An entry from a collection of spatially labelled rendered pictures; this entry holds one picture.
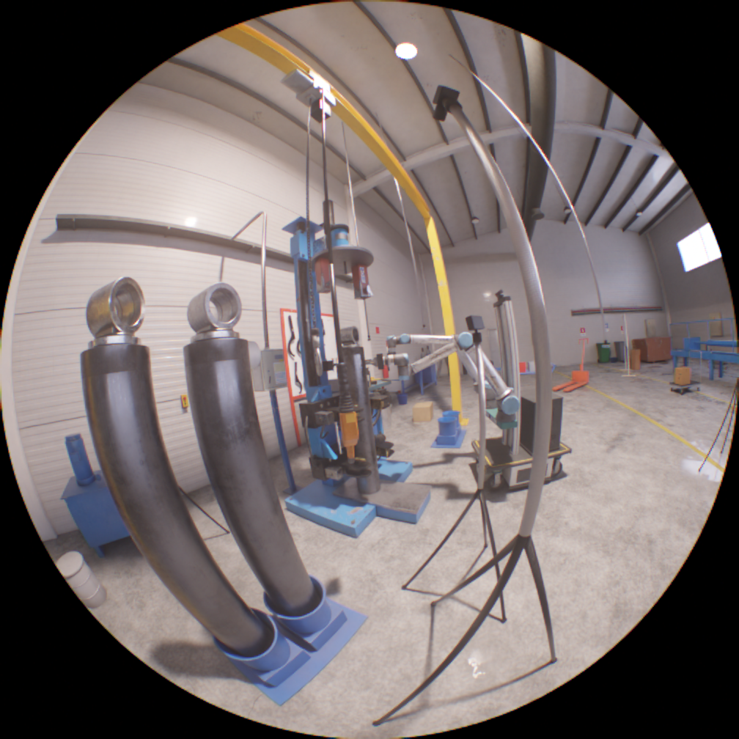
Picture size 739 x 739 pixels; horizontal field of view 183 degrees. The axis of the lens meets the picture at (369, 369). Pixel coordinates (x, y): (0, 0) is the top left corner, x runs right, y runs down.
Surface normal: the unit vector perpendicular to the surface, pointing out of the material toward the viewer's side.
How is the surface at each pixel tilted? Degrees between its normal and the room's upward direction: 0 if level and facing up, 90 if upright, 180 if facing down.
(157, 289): 90
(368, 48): 173
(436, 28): 173
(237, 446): 90
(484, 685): 0
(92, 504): 90
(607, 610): 0
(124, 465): 90
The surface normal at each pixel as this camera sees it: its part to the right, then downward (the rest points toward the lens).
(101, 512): 0.86, -0.07
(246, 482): 0.69, -0.04
